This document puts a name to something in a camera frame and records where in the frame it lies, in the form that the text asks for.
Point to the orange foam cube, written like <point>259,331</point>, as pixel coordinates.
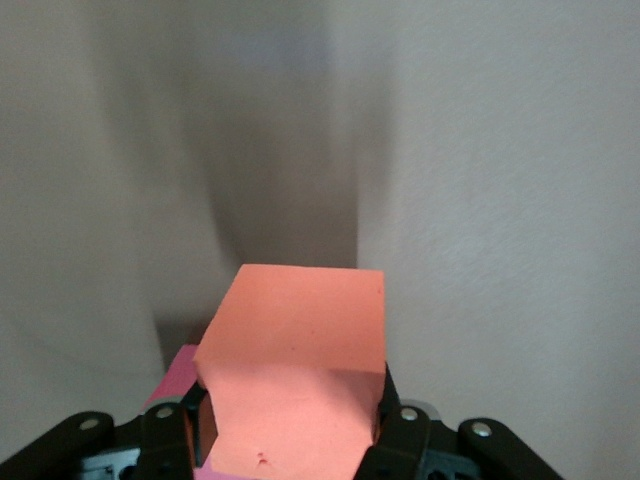
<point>295,320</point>

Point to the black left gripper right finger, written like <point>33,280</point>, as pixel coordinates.
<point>415,445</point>

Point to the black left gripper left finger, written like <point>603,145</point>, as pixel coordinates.
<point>160,440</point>

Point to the red foam cube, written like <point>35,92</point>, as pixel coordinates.
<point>175,370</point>

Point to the large table cover sheet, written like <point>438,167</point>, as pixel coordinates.
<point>500,150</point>

